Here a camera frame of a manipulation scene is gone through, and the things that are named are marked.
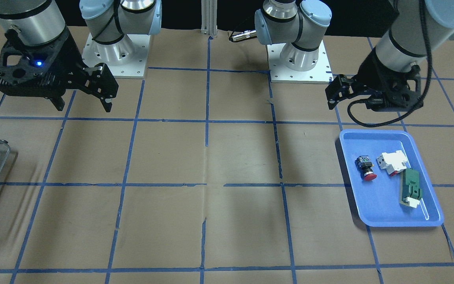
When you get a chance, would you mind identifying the blue plastic tray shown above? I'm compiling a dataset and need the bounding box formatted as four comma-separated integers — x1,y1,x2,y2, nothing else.
339,129,444,228

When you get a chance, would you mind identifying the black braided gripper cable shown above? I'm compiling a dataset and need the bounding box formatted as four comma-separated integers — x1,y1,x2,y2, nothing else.
347,0,434,127

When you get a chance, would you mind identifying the white circuit breaker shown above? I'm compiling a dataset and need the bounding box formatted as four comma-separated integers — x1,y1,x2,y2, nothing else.
376,150,408,176

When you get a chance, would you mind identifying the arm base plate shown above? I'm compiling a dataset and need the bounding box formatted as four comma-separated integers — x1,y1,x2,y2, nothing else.
82,34,152,79
266,41,333,84

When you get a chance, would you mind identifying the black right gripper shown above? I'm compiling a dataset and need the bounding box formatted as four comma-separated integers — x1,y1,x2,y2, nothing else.
0,28,119,113

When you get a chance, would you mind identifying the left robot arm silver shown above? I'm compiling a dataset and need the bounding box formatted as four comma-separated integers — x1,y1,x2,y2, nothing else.
254,0,454,112

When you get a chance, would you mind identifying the green and white connector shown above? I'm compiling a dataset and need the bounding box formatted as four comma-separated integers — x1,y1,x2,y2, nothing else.
399,168,423,208

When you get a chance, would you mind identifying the red emergency stop button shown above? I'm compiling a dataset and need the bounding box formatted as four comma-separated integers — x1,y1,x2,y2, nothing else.
355,156,377,181

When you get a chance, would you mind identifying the aluminium frame post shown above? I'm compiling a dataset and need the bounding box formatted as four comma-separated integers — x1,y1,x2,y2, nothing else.
201,0,218,38

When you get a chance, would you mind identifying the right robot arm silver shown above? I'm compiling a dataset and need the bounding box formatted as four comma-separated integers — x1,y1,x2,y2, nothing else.
0,0,162,112

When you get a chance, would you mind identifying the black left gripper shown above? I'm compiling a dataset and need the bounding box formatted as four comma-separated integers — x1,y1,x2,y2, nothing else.
326,50,423,112

